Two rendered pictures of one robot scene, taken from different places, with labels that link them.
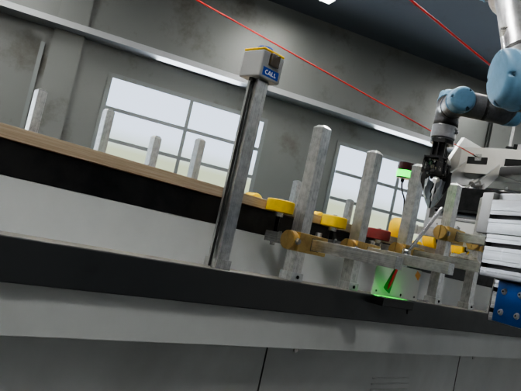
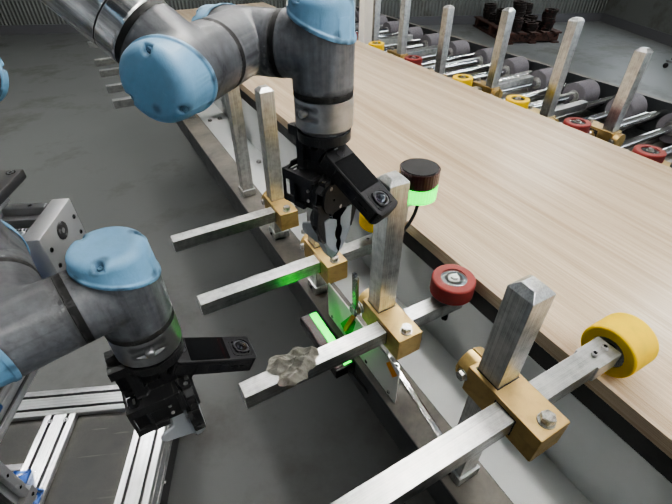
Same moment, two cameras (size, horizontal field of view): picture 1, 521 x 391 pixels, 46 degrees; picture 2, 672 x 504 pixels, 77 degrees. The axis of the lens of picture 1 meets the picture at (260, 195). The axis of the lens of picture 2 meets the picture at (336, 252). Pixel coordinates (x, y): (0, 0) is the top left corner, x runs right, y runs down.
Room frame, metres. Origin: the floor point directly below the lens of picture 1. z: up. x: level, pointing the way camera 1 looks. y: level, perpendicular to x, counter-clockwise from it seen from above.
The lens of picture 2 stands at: (2.01, -1.02, 1.43)
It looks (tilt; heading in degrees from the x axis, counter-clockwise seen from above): 39 degrees down; 105
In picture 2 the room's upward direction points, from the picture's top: straight up
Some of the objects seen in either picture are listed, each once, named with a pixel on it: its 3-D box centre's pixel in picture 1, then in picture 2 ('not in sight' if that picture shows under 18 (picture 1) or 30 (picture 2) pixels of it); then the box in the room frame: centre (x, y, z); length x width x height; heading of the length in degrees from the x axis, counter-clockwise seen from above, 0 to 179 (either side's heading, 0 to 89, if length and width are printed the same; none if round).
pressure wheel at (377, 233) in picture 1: (376, 244); (449, 297); (2.07, -0.42, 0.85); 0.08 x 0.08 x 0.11
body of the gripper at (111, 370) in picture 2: not in sight; (157, 377); (1.71, -0.77, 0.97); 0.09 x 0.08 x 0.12; 44
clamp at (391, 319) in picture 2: (405, 252); (388, 319); (1.97, -0.50, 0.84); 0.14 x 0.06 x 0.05; 134
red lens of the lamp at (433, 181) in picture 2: (406, 167); (419, 174); (1.99, -0.45, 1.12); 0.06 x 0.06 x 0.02
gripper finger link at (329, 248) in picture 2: (436, 193); (317, 233); (1.85, -0.52, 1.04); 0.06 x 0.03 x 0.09; 154
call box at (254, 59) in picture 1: (261, 67); not in sight; (1.42, 0.06, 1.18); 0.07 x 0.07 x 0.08; 44
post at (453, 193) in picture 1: (442, 250); (482, 408); (2.13, -0.66, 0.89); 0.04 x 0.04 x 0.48; 44
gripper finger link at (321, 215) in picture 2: (443, 180); (324, 215); (1.87, -0.54, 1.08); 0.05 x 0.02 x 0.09; 64
